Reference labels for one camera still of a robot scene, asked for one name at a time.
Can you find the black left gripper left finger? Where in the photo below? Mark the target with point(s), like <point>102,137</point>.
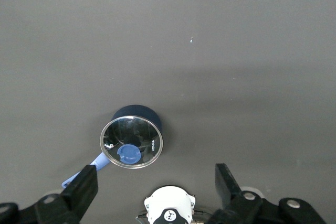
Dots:
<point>52,211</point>

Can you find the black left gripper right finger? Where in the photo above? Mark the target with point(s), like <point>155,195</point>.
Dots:
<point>249,211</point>

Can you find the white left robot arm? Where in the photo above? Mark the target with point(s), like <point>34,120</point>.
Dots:
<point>168,200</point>

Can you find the glass lid blue knob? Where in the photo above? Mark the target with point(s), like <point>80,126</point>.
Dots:
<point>131,134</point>

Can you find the dark blue saucepan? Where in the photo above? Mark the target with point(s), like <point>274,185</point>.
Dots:
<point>136,111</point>

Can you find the dark grey table mat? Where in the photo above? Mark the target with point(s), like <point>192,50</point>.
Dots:
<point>168,37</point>

